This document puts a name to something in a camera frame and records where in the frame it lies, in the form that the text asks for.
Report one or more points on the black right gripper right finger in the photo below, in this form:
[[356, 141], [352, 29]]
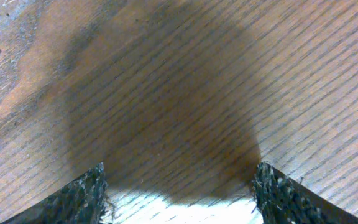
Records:
[[280, 199]]

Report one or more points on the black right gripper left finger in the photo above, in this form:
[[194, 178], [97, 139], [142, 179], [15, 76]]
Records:
[[80, 201]]

